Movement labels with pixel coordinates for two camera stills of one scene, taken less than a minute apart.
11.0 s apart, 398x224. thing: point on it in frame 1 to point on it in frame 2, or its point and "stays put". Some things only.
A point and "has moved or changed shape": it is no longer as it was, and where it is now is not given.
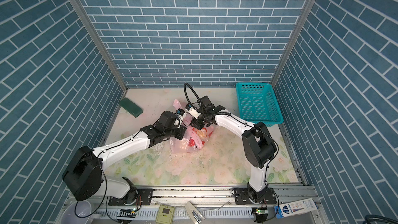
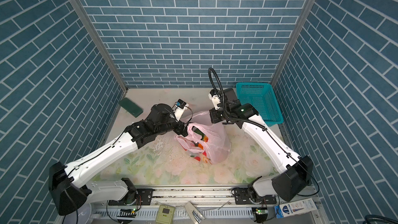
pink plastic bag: (195, 139) has moved or changed shape
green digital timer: (165, 214) stays put
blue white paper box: (301, 206) stays put
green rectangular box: (130, 107) stays put
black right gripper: (196, 124) to (214, 117)
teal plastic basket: (257, 102) stays put
